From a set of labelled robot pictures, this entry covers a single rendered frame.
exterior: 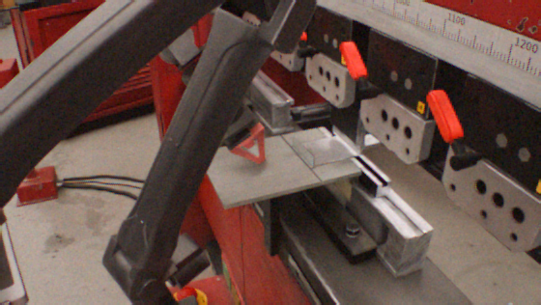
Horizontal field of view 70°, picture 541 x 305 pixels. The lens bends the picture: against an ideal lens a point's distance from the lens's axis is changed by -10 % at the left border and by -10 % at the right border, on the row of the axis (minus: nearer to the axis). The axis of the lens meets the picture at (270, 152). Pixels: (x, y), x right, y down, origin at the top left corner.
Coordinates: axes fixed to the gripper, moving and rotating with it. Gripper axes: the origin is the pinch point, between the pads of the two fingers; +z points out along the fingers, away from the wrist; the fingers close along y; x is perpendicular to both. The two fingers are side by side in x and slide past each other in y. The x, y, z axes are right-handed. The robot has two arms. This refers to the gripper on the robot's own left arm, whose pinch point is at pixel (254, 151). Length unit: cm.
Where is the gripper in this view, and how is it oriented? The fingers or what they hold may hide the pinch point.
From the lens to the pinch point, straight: 77.7
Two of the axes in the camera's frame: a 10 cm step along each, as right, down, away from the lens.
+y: -3.8, -4.9, 7.9
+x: -8.1, 5.8, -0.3
